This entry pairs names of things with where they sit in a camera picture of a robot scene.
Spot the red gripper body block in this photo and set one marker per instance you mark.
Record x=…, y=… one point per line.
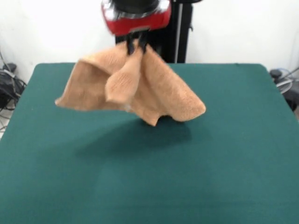
x=140, y=23

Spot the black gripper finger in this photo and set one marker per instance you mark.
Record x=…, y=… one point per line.
x=143, y=43
x=130, y=45

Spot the orange terry towel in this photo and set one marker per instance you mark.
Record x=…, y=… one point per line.
x=158, y=88

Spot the dark green table cloth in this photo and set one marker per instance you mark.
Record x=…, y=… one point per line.
x=187, y=163

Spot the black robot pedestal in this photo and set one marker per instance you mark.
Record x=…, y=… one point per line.
x=180, y=35

